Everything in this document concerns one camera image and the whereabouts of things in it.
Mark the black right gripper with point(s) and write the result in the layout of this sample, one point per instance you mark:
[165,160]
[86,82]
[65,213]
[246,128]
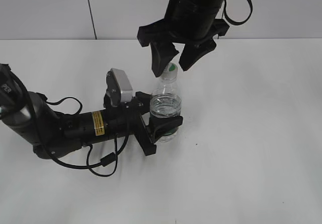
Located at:
[196,33]

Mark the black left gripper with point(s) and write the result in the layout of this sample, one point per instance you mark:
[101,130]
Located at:
[126,119]

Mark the clear cestbon water bottle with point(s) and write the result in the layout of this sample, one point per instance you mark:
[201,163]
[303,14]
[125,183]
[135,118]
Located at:
[166,101]

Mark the white green bottle cap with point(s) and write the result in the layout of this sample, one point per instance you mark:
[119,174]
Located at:
[170,73]

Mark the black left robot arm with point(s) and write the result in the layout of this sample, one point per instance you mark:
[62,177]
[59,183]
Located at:
[55,134]

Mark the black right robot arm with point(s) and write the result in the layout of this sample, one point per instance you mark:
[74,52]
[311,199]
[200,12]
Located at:
[187,9]

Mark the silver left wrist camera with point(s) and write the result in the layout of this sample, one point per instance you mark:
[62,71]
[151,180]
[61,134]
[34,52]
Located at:
[119,88]

